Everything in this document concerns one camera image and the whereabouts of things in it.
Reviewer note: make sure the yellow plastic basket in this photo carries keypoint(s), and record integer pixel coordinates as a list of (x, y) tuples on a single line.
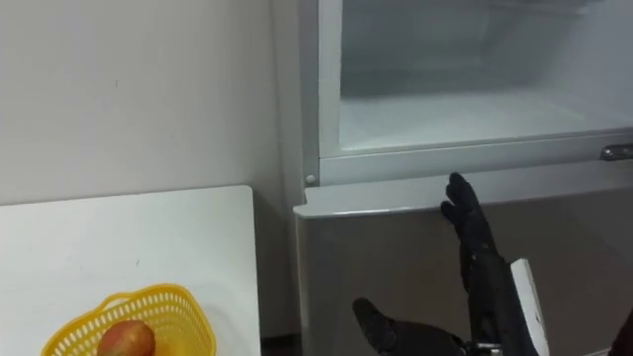
[(183, 316)]

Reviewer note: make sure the yellow-red pomegranate soft toy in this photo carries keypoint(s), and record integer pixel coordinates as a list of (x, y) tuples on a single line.
[(126, 340)]

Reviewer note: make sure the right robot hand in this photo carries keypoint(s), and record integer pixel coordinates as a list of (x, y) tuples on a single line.
[(487, 296)]

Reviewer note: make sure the grey fridge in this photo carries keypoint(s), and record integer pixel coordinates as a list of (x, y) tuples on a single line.
[(386, 257)]

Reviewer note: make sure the white table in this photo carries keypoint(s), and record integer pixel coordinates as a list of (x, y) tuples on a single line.
[(123, 237)]

